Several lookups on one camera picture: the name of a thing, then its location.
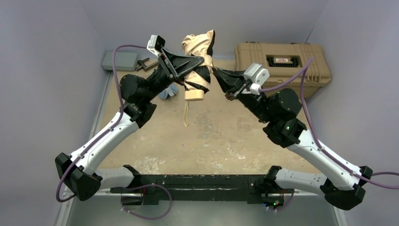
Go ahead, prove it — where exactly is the grey flat pad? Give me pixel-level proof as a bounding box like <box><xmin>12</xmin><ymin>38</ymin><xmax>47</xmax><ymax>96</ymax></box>
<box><xmin>101</xmin><ymin>51</ymin><xmax>138</xmax><ymax>72</ymax></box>

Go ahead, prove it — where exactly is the tan plastic hard case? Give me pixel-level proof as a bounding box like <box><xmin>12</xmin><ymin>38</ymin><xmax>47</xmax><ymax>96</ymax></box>
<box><xmin>235</xmin><ymin>42</ymin><xmax>332</xmax><ymax>98</ymax></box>

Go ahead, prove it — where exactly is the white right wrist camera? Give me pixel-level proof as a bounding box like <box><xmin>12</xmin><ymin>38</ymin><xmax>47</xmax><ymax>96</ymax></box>
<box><xmin>241</xmin><ymin>63</ymin><xmax>270</xmax><ymax>95</ymax></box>

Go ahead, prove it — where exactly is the beige umbrella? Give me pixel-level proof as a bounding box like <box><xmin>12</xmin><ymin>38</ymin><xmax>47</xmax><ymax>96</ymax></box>
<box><xmin>182</xmin><ymin>30</ymin><xmax>215</xmax><ymax>127</ymax></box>

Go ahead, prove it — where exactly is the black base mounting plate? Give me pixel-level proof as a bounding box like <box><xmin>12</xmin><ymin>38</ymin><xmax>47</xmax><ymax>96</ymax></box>
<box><xmin>110</xmin><ymin>175</ymin><xmax>293</xmax><ymax>205</ymax></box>

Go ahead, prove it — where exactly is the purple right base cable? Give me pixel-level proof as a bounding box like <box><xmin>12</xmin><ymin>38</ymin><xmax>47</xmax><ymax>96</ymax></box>
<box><xmin>263</xmin><ymin>188</ymin><xmax>296</xmax><ymax>213</ymax></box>

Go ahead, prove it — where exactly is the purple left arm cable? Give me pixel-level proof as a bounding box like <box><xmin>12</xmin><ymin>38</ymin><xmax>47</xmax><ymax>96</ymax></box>
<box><xmin>55</xmin><ymin>44</ymin><xmax>149</xmax><ymax>203</ymax></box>

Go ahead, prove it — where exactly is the light blue umbrella case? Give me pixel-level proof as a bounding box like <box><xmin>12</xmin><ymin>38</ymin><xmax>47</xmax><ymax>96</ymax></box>
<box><xmin>158</xmin><ymin>83</ymin><xmax>179</xmax><ymax>100</ymax></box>

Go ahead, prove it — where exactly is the black metal clamp tool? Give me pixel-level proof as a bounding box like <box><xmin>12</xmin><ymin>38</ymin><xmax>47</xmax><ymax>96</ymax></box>
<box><xmin>135</xmin><ymin>57</ymin><xmax>159</xmax><ymax>72</ymax></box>

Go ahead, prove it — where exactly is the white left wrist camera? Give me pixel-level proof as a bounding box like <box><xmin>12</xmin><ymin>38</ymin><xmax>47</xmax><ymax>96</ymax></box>
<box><xmin>146</xmin><ymin>35</ymin><xmax>166</xmax><ymax>56</ymax></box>

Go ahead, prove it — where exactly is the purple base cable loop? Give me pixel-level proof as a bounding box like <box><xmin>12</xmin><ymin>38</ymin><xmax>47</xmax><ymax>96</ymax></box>
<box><xmin>120</xmin><ymin>186</ymin><xmax>172</xmax><ymax>221</ymax></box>

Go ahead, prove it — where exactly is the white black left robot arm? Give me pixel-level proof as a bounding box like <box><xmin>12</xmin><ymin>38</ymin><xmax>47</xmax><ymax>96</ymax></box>
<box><xmin>55</xmin><ymin>47</ymin><xmax>211</xmax><ymax>201</ymax></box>

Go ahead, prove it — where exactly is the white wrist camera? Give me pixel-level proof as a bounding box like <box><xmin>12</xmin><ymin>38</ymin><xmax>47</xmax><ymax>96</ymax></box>
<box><xmin>241</xmin><ymin>63</ymin><xmax>270</xmax><ymax>95</ymax></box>
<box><xmin>146</xmin><ymin>35</ymin><xmax>166</xmax><ymax>56</ymax></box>

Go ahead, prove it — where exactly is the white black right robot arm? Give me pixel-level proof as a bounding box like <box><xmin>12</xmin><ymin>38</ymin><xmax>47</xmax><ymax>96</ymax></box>
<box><xmin>213</xmin><ymin>68</ymin><xmax>373</xmax><ymax>210</ymax></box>

